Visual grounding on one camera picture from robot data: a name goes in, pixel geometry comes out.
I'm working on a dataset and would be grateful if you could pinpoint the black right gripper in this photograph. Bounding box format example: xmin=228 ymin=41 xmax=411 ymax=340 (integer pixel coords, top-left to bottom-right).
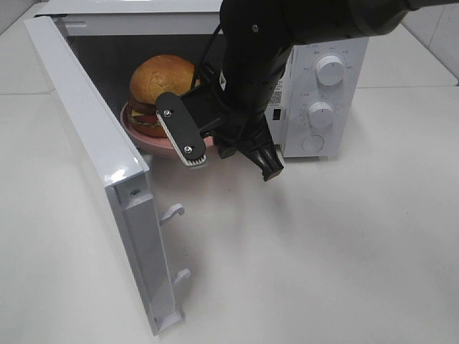
xmin=156 ymin=62 xmax=284 ymax=181

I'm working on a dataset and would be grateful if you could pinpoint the pink round plate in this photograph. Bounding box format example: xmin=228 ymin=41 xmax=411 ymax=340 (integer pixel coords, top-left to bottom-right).
xmin=120 ymin=102 xmax=219 ymax=161

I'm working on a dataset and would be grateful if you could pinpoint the burger with sesame bun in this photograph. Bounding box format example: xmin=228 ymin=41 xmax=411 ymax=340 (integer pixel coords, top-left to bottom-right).
xmin=127 ymin=54 xmax=195 ymax=138

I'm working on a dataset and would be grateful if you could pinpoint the round white door button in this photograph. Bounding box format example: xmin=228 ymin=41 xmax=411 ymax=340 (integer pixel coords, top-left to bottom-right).
xmin=301 ymin=135 xmax=324 ymax=153

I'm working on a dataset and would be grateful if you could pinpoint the white microwave door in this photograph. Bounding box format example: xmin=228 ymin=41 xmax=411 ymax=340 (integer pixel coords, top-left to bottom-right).
xmin=25 ymin=16 xmax=190 ymax=335

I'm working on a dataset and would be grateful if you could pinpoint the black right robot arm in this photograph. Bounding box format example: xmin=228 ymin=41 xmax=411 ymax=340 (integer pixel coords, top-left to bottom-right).
xmin=156 ymin=1 xmax=426 ymax=180

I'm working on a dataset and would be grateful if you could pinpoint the white warning label sticker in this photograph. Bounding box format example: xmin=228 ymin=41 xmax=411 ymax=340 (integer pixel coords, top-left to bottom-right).
xmin=268 ymin=72 xmax=290 ymax=106

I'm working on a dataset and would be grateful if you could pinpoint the lower white timer knob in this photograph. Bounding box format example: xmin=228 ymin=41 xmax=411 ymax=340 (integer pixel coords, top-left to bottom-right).
xmin=307 ymin=101 xmax=335 ymax=129

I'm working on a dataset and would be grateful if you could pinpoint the upper white power knob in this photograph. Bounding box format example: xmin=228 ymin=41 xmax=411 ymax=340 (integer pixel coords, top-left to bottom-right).
xmin=314 ymin=54 xmax=346 ymax=86

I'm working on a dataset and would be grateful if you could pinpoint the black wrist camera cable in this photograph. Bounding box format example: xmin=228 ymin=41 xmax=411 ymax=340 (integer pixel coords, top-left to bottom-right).
xmin=191 ymin=24 xmax=225 ymax=90

